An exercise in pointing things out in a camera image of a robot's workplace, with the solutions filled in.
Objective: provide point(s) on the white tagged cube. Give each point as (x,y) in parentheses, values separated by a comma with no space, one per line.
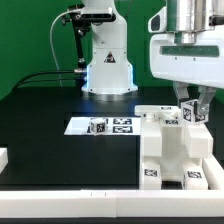
(190,114)
(98,126)

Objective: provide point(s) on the white chair back frame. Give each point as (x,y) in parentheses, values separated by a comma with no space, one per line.
(197,138)

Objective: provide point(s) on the white left fence bar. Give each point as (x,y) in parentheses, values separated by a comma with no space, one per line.
(3,159)

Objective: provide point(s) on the black rear camera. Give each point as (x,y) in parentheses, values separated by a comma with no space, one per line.
(97,15)

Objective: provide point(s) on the white front fence bar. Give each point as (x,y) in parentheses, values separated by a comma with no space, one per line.
(111,203)

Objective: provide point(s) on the white chair seat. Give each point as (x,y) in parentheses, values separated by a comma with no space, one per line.
(164,145)

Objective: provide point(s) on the white right fence bar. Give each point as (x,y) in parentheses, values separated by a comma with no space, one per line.
(214,173)

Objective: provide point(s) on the white tagged flat plate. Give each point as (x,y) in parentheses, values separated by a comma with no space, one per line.
(115,126)

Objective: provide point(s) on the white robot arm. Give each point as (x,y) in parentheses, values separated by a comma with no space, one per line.
(109,71)

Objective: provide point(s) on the white fence bar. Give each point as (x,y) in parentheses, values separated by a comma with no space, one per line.
(111,203)
(214,173)
(3,159)

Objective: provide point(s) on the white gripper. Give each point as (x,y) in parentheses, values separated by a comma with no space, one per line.
(187,46)

